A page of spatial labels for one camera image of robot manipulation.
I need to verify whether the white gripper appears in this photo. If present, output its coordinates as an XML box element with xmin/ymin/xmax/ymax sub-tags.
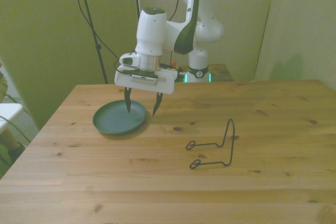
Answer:
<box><xmin>114</xmin><ymin>69</ymin><xmax>176</xmax><ymax>117</ymax></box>

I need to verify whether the green round plate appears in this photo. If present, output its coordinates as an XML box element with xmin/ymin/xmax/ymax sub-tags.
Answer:
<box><xmin>92</xmin><ymin>100</ymin><xmax>147</xmax><ymax>135</ymax></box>

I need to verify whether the black tripod pole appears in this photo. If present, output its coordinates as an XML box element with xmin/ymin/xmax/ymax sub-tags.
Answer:
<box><xmin>75</xmin><ymin>0</ymin><xmax>109</xmax><ymax>84</ymax></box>

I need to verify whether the white side furniture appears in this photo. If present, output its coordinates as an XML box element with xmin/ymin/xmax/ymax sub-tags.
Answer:
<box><xmin>0</xmin><ymin>102</ymin><xmax>24</xmax><ymax>133</ymax></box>

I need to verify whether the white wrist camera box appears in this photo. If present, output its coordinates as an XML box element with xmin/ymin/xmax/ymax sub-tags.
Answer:
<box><xmin>131</xmin><ymin>75</ymin><xmax>159</xmax><ymax>86</ymax></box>

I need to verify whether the black tripod camera cable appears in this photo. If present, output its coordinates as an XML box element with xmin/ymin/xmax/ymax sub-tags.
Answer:
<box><xmin>67</xmin><ymin>0</ymin><xmax>120</xmax><ymax>61</ymax></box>

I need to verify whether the black wire plate stand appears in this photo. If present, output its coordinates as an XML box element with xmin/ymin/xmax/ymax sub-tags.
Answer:
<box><xmin>185</xmin><ymin>118</ymin><xmax>236</xmax><ymax>170</ymax></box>

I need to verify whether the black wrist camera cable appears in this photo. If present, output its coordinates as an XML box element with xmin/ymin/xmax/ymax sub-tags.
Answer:
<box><xmin>113</xmin><ymin>0</ymin><xmax>221</xmax><ymax>78</ymax></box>

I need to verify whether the dark floor cable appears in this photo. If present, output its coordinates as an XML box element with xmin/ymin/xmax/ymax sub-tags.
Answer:
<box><xmin>0</xmin><ymin>115</ymin><xmax>32</xmax><ymax>143</ymax></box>

